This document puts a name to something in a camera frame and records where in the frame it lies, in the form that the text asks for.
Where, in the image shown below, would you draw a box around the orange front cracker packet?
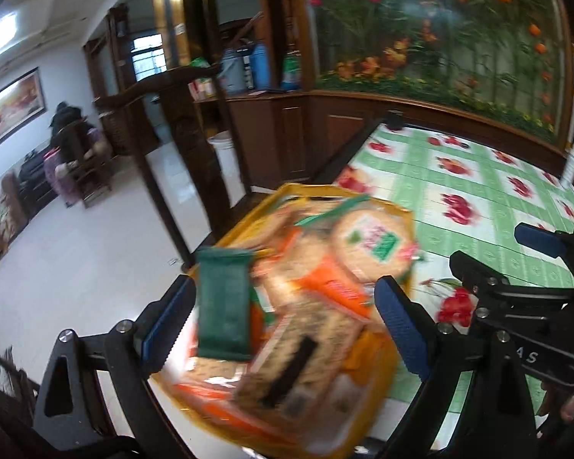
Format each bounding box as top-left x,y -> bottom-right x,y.
310,268 -> 378,322

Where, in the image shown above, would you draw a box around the light blue thermos jug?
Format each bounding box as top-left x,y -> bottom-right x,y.
222,50 -> 245,95

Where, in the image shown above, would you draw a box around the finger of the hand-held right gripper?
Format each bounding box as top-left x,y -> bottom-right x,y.
450,251 -> 512,299
514,222 -> 574,292

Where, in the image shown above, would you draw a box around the white spray bottle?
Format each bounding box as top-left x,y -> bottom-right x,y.
562,141 -> 574,187

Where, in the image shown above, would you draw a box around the round biscuit packet green edge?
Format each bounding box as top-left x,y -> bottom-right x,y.
294,195 -> 424,284

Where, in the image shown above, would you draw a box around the blue bottle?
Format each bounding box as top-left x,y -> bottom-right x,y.
249,43 -> 271,93

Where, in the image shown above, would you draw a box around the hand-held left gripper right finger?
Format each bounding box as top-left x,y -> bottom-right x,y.
375,276 -> 539,459

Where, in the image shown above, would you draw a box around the dark green snack packet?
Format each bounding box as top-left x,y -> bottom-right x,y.
195,247 -> 254,360

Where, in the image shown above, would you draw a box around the flower mural panel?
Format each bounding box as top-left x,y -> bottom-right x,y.
308,0 -> 574,142

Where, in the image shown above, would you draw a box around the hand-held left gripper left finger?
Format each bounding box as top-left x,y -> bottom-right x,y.
33,275 -> 197,459

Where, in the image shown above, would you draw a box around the framed wall painting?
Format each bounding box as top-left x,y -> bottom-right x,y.
0,67 -> 47,160

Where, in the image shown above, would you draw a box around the clear cracker packet orange ends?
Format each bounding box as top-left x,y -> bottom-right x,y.
230,314 -> 364,422

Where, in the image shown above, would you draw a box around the green and white bag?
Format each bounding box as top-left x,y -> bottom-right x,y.
189,57 -> 217,102

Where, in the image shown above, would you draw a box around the wooden sofa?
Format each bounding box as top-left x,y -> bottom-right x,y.
0,172 -> 30,275

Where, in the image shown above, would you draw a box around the green bottle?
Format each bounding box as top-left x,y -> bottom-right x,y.
282,50 -> 302,91

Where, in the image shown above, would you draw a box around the yellow basket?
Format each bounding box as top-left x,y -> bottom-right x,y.
150,182 -> 418,459

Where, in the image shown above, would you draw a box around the person's right hand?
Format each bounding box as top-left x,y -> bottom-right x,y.
536,378 -> 574,445

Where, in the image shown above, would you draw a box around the white bucket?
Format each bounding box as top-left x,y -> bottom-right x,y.
208,131 -> 248,202

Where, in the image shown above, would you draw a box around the wooden chair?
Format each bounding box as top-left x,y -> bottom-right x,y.
67,122 -> 114,209

